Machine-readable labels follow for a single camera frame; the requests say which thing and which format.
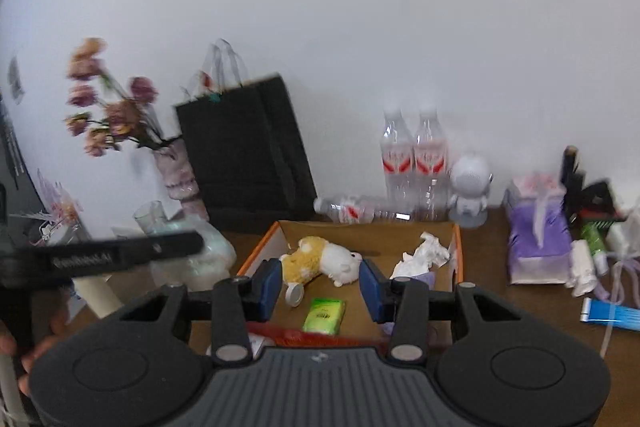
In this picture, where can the white tissue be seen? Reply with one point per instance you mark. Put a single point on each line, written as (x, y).
(420, 257)

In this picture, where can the small white bottle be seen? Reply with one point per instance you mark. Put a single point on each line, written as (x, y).
(582, 267)

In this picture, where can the black red box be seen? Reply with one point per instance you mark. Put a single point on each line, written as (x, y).
(600, 199)

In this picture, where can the pink ribbed vase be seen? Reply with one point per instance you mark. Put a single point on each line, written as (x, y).
(177, 177)

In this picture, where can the white robot figure speaker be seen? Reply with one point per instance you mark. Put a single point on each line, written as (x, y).
(469, 192)

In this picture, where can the pink dried flowers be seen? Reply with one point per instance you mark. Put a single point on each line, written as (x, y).
(115, 112)

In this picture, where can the black rectangular case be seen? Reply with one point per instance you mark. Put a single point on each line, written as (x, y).
(572, 177)

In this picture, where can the small white round cap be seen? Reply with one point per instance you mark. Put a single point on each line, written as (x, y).
(295, 294)

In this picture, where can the yellow white plush hamster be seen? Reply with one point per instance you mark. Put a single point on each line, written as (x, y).
(320, 259)

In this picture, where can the black paper bag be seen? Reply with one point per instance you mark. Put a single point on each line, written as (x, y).
(240, 157)

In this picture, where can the purple tissue pack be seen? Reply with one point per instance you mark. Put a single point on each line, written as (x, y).
(537, 237)

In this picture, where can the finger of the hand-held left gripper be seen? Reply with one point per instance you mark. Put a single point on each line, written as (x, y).
(160, 247)

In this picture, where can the clear glass cup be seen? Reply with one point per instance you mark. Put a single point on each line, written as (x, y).
(150, 217)

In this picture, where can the clear red-label water bottle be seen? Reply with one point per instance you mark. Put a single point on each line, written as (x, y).
(360, 209)
(430, 167)
(398, 167)

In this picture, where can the lavender striped cloth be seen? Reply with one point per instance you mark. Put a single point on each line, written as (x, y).
(425, 281)

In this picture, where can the iridescent white pouch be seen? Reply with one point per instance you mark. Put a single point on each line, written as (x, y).
(200, 267)

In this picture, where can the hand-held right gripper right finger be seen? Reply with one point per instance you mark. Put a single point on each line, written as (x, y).
(372, 292)

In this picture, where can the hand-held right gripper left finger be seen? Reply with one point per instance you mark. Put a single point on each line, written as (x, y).
(270, 289)

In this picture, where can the green tissue pack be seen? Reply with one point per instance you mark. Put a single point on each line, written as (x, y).
(324, 316)

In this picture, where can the red cardboard box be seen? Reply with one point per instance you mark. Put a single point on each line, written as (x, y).
(350, 304)

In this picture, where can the green tube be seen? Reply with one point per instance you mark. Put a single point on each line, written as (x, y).
(595, 244)

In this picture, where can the person's left hand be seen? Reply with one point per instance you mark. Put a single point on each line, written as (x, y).
(37, 349)

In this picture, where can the blue white tube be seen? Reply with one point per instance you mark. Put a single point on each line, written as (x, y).
(610, 313)

